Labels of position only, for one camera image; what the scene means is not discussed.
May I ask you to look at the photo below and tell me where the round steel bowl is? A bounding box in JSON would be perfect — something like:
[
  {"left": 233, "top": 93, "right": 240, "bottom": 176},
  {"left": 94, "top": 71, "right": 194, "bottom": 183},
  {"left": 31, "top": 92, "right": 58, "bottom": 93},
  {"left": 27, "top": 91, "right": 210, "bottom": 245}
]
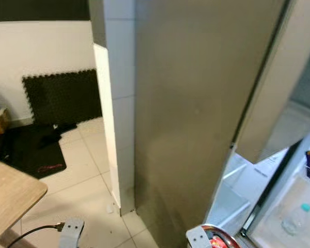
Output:
[{"left": 186, "top": 224, "right": 234, "bottom": 248}]

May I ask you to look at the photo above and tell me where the stainless steel fridge body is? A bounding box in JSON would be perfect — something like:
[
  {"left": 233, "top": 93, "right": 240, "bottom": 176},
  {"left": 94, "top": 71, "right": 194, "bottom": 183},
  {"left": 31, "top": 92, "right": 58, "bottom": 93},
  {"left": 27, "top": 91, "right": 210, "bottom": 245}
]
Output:
[{"left": 134, "top": 0, "right": 292, "bottom": 248}]

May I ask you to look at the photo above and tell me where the steel lower fridge door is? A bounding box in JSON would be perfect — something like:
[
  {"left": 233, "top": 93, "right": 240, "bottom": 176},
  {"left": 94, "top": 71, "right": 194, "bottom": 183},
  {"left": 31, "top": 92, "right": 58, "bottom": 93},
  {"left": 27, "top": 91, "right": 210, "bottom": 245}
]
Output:
[{"left": 240, "top": 129, "right": 310, "bottom": 248}]

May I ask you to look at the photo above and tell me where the black mat with red logo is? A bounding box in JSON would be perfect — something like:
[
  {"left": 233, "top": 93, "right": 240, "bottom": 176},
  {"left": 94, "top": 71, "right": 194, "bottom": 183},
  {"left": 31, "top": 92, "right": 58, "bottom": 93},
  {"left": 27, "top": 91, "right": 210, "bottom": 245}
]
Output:
[{"left": 0, "top": 123, "right": 68, "bottom": 180}]

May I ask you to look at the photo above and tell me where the light wooden table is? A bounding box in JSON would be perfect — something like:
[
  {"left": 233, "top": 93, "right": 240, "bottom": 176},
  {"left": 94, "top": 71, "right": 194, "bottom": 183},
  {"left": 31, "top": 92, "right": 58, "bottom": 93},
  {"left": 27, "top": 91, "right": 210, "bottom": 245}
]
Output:
[{"left": 0, "top": 157, "right": 48, "bottom": 246}]

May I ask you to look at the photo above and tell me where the black foam puzzle mat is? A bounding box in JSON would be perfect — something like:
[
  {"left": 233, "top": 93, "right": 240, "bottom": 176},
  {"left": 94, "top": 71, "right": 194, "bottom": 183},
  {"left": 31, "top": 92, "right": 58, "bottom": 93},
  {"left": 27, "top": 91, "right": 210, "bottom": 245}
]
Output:
[{"left": 22, "top": 69, "right": 103, "bottom": 127}]

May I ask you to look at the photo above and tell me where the clear bottle teal cap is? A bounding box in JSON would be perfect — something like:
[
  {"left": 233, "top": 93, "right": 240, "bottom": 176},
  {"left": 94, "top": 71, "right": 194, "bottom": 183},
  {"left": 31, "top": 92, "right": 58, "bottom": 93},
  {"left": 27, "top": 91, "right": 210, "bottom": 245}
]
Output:
[{"left": 282, "top": 203, "right": 310, "bottom": 236}]

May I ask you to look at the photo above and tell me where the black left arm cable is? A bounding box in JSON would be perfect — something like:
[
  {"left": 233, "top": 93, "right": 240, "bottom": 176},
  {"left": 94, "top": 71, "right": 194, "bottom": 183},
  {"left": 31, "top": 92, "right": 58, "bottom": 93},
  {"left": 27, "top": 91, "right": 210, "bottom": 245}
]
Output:
[{"left": 18, "top": 222, "right": 65, "bottom": 247}]

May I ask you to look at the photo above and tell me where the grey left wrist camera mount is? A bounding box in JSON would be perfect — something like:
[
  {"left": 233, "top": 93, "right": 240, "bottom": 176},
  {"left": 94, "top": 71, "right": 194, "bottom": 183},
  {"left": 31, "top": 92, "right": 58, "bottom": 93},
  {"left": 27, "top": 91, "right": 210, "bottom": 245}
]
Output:
[{"left": 59, "top": 218, "right": 86, "bottom": 248}]

